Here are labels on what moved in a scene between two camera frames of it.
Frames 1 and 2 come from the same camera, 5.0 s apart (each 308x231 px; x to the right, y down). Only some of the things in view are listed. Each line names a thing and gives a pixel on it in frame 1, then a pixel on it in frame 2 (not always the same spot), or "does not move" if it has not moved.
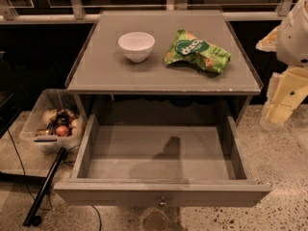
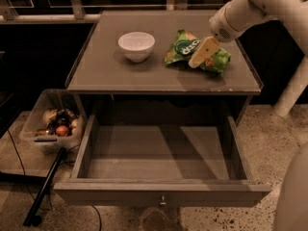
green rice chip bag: (186, 47) does not move
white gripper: (294, 40) to (221, 28)
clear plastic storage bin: (55, 120) does not move
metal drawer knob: (163, 203) does not move
